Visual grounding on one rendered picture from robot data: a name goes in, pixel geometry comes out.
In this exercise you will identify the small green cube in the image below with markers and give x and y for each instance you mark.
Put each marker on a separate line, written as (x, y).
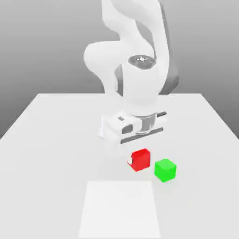
(165, 170)

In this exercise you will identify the small red cube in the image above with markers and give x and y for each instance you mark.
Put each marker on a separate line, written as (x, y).
(141, 160)

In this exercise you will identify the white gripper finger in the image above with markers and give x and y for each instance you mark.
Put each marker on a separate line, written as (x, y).
(129, 159)

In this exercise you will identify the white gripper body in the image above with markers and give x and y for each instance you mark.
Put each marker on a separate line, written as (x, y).
(141, 136)

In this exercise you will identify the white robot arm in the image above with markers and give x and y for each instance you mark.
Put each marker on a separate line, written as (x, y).
(138, 84)

